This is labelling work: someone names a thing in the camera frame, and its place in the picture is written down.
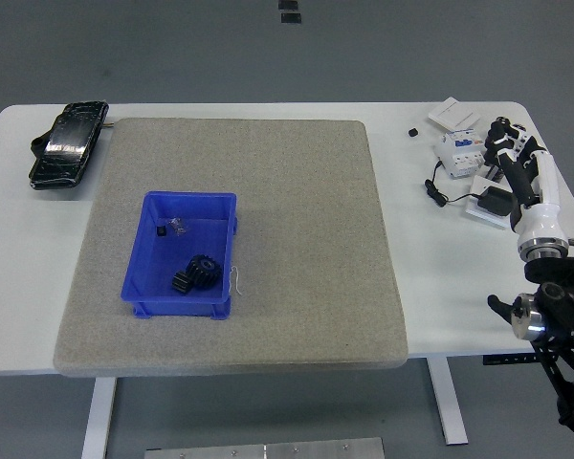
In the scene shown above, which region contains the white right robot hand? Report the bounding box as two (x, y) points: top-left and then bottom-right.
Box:
(482, 119), (568, 247)

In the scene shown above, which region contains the large black gear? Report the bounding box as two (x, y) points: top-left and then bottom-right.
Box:
(186, 253), (223, 291)

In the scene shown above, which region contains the small black gear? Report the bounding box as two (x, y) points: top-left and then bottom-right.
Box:
(170, 270), (194, 295)

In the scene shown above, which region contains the blue plastic box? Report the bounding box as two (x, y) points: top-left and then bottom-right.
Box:
(120, 190), (239, 321)

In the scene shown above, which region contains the black power adapter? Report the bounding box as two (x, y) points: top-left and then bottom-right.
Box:
(475, 186), (515, 217)

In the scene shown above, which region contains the white circuit breaker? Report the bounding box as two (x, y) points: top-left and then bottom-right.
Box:
(433, 129), (489, 181)

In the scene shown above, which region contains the black desk control panel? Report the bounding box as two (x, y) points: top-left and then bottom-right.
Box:
(482, 354), (540, 366)

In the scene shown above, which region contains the white table leg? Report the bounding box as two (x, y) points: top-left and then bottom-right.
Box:
(427, 356), (470, 447)
(80, 376), (119, 459)

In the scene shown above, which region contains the grey-brown mat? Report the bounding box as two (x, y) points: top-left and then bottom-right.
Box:
(52, 118), (409, 379)

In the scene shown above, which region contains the grey metal plate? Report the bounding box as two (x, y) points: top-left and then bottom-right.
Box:
(144, 437), (386, 459)

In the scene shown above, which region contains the black wrapped device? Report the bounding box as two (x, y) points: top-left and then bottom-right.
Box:
(27, 99), (110, 191)

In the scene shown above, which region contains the black adapter cord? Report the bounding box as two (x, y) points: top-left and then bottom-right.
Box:
(424, 160), (482, 208)

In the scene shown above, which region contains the white switch panel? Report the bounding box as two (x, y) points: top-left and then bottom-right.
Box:
(428, 97), (482, 131)

